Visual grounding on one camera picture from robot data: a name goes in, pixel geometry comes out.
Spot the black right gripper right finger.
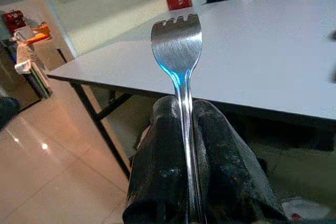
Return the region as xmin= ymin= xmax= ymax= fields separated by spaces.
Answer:
xmin=191 ymin=99 xmax=291 ymax=224

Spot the dark side shelf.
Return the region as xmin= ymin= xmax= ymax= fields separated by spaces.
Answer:
xmin=0 ymin=31 xmax=53 ymax=112

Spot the white cloth piece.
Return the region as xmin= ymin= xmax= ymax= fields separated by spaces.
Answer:
xmin=282 ymin=199 xmax=332 ymax=222

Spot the silver metal fork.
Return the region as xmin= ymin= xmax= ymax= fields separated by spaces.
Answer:
xmin=150 ymin=13 xmax=208 ymax=224

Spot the red tool case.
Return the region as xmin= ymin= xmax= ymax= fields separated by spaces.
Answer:
xmin=2 ymin=9 xmax=29 ymax=35

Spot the orange plastic tool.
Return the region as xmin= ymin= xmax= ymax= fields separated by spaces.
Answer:
xmin=26 ymin=23 xmax=51 ymax=44

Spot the grey folding table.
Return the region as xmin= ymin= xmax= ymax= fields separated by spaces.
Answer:
xmin=47 ymin=0 xmax=336 ymax=180

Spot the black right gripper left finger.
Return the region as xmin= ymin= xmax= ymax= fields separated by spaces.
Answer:
xmin=123 ymin=95 xmax=190 ymax=224

